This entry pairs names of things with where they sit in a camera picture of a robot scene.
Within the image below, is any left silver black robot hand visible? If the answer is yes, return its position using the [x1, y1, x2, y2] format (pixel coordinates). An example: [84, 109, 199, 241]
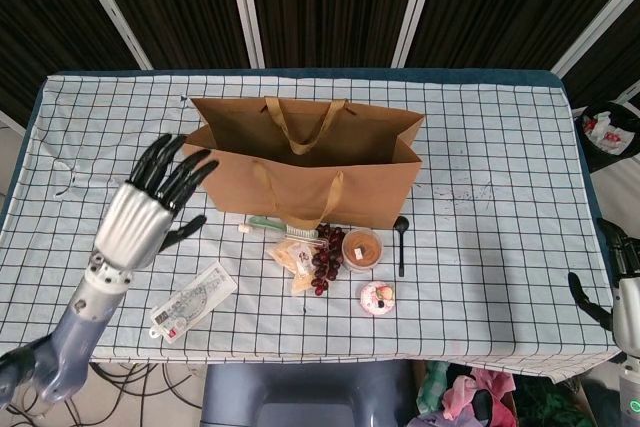
[92, 134, 220, 271]

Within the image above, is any pink frosted donut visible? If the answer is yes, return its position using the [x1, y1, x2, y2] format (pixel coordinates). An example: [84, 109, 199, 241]
[358, 280, 396, 317]

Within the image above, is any clear packaged ruler set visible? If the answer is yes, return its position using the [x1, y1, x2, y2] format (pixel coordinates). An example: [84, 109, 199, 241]
[148, 259, 239, 346]

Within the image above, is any yellow snack packet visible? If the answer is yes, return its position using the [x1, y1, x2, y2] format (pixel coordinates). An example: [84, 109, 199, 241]
[264, 239, 326, 296]

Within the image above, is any black floor cable tangle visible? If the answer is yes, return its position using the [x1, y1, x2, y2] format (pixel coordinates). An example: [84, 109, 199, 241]
[0, 361, 204, 427]

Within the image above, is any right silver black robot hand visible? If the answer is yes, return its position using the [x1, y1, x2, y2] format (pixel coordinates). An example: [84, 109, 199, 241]
[567, 218, 640, 348]

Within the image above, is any white black checkered tablecloth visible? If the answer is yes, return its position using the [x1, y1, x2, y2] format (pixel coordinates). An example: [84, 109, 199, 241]
[0, 71, 631, 383]

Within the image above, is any grey-blue robot torso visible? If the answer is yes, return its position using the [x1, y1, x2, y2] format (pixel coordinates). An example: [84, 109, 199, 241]
[199, 360, 416, 427]

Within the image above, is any brown paper shopping bag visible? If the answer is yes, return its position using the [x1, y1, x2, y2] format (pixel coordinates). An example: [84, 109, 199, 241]
[182, 95, 426, 231]

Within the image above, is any black trash bin with waste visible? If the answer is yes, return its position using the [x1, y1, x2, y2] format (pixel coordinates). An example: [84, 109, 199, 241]
[574, 100, 640, 173]

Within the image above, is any round brown cake cup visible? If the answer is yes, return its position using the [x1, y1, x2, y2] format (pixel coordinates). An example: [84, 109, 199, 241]
[341, 227, 385, 274]

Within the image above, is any white partition frame post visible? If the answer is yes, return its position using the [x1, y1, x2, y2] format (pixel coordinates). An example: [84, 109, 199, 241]
[549, 0, 640, 79]
[392, 0, 444, 68]
[223, 0, 266, 69]
[74, 0, 154, 71]

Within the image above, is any green handled white brush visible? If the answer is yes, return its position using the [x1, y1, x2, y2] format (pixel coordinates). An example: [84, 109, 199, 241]
[248, 215, 320, 241]

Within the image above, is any colourful pile of clothes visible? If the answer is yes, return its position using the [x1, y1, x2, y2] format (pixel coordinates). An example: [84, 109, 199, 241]
[414, 360, 581, 427]

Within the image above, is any red grape bunch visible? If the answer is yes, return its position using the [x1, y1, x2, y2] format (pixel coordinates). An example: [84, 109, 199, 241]
[309, 224, 346, 296]

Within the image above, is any black plastic spoon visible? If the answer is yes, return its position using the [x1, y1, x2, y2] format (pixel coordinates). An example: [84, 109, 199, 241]
[394, 215, 411, 277]

